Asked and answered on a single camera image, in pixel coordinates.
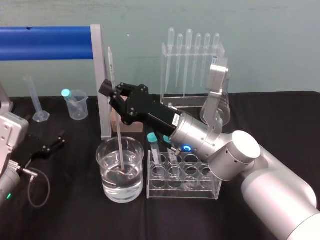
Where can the grey metal post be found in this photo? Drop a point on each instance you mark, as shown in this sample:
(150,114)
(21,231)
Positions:
(100,75)

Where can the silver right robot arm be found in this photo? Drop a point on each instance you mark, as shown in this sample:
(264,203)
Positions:
(270,185)

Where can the blue padded tube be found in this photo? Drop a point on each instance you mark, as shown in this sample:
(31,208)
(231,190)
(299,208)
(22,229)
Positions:
(45,42)

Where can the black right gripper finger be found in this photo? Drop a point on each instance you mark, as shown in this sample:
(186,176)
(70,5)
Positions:
(120,105)
(105,87)

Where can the glass thermometer rod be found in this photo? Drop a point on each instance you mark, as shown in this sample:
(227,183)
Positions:
(119,135)

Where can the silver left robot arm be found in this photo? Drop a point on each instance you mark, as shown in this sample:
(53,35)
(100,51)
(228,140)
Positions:
(11,135)

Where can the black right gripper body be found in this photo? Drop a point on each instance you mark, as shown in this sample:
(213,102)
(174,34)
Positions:
(145,105)

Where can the clear plastic pipette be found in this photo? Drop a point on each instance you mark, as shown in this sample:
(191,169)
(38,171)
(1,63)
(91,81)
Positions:
(188,40)
(197,45)
(207,42)
(216,41)
(170,37)
(179,47)

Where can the clear plastic graduated cylinder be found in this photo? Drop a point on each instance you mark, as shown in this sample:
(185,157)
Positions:
(37,100)

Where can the clear conical glass flask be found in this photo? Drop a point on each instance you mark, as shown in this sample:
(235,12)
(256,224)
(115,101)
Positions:
(223,105)

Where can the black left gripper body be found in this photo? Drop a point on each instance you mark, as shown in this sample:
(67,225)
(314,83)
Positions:
(36,147)

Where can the clear acrylic pipette rack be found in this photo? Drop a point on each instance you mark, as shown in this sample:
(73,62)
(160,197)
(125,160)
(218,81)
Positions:
(185,101)

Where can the brown cardboard box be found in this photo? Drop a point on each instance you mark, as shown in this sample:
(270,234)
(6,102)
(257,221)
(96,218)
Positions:
(136,126)

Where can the clear acrylic test tube rack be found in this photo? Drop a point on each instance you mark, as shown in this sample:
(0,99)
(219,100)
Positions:
(185,186)

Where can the small clear plastic beaker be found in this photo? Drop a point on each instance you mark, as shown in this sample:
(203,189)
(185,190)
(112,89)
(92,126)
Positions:
(78,107)

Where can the glass beaker with water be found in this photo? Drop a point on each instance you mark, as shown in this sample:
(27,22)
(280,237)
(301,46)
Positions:
(120,182)

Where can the teal capped test tube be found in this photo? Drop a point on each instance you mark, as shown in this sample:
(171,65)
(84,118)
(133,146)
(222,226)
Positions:
(66,93)
(155,152)
(166,139)

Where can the black table cloth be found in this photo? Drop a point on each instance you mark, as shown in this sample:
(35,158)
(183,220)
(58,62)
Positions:
(75,220)

